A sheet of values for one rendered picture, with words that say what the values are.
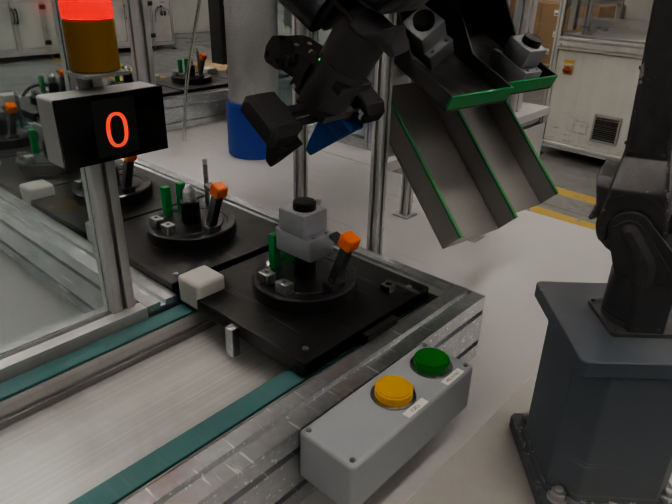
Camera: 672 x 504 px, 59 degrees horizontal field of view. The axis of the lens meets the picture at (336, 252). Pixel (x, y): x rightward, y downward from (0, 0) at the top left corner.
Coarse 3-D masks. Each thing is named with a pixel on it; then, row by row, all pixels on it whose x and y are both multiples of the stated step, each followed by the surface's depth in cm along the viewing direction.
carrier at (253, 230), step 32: (192, 192) 92; (128, 224) 98; (160, 224) 90; (192, 224) 93; (224, 224) 94; (256, 224) 99; (128, 256) 88; (160, 256) 88; (192, 256) 88; (224, 256) 88
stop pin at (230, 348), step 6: (228, 330) 72; (234, 330) 72; (228, 336) 72; (234, 336) 72; (228, 342) 73; (234, 342) 72; (228, 348) 73; (234, 348) 73; (228, 354) 74; (234, 354) 73
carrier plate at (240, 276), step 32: (256, 256) 88; (352, 256) 89; (224, 288) 80; (416, 288) 81; (224, 320) 74; (256, 320) 73; (288, 320) 73; (320, 320) 73; (352, 320) 73; (288, 352) 67; (320, 352) 67
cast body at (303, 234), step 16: (288, 208) 75; (304, 208) 74; (320, 208) 75; (288, 224) 75; (304, 224) 73; (320, 224) 76; (288, 240) 76; (304, 240) 74; (320, 240) 75; (304, 256) 75; (320, 256) 76
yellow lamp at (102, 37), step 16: (64, 32) 59; (80, 32) 58; (96, 32) 58; (112, 32) 60; (80, 48) 59; (96, 48) 59; (112, 48) 60; (80, 64) 59; (96, 64) 60; (112, 64) 61
